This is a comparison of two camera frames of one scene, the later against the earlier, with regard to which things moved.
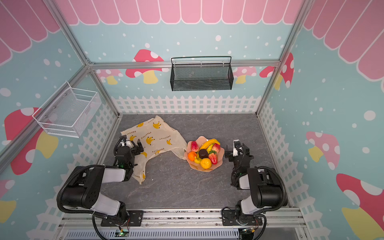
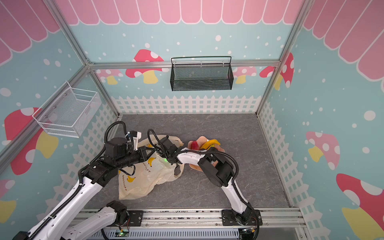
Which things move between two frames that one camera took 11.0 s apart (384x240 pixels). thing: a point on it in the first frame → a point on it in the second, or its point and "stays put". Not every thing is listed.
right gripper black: (241, 151) → (167, 145)
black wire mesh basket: (184, 77) stays put
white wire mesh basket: (68, 113) stays put
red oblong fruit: (194, 146) stays put
